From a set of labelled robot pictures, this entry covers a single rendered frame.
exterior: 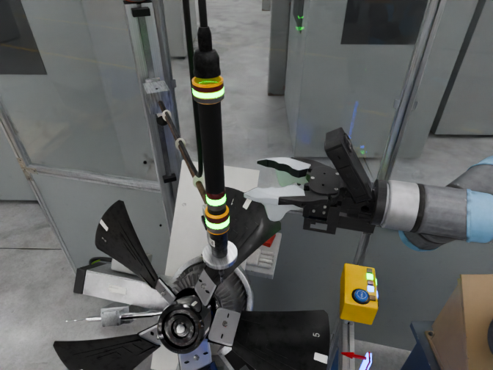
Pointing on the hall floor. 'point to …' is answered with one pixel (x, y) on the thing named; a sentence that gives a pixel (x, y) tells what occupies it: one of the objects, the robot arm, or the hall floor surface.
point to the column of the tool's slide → (168, 191)
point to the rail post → (333, 346)
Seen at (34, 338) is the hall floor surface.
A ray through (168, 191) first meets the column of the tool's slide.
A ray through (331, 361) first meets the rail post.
